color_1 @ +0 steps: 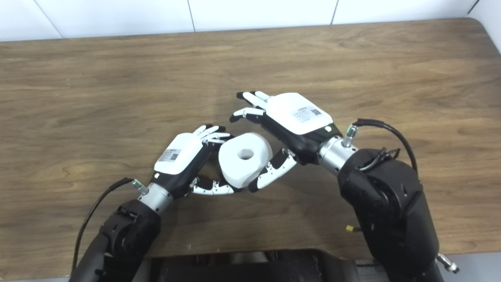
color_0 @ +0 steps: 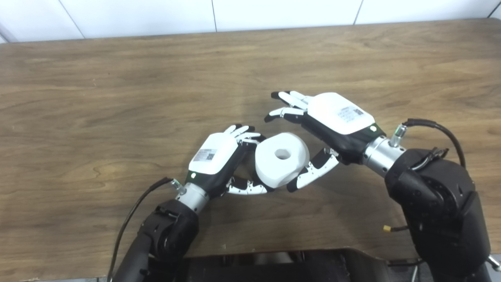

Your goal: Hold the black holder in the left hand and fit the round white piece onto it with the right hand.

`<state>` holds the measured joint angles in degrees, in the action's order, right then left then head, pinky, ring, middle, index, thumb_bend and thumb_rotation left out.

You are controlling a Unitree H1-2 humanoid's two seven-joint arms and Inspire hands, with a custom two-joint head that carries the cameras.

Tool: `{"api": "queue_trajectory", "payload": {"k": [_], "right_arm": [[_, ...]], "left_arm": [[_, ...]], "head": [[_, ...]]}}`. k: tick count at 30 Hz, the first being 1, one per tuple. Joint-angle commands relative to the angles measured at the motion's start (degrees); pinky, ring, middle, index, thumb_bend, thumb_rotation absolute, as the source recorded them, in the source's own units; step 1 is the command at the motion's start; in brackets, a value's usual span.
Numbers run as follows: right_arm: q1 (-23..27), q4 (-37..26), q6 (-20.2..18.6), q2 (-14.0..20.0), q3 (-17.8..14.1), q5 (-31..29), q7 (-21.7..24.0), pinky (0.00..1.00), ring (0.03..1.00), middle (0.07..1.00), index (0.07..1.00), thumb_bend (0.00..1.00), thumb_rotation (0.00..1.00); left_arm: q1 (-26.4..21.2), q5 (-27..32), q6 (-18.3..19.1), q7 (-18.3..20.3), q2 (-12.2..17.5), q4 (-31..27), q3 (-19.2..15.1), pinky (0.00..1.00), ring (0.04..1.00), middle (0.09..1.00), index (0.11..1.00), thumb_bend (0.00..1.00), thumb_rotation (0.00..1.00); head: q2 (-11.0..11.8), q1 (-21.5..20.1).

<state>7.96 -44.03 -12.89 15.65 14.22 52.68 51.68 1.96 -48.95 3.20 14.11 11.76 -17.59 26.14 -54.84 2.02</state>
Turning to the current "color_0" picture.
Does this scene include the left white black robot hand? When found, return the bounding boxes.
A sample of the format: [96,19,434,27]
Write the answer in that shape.
[185,125,274,198]

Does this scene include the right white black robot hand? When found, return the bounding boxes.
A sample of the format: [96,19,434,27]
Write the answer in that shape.
[264,91,378,192]

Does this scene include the round white plastic piece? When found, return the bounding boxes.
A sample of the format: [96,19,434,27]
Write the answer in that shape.
[255,132,310,188]

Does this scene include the black robot torso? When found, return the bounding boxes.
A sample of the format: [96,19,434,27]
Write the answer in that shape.
[172,248,415,282]

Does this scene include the small silver metal connector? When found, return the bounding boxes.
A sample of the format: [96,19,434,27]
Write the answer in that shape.
[485,255,501,273]

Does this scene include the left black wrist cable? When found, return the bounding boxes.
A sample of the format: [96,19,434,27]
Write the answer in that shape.
[106,177,184,282]

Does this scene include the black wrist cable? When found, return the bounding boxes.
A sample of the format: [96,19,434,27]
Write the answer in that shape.
[391,119,466,169]
[106,177,184,282]

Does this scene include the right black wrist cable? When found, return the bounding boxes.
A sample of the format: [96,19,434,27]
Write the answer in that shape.
[391,119,466,169]

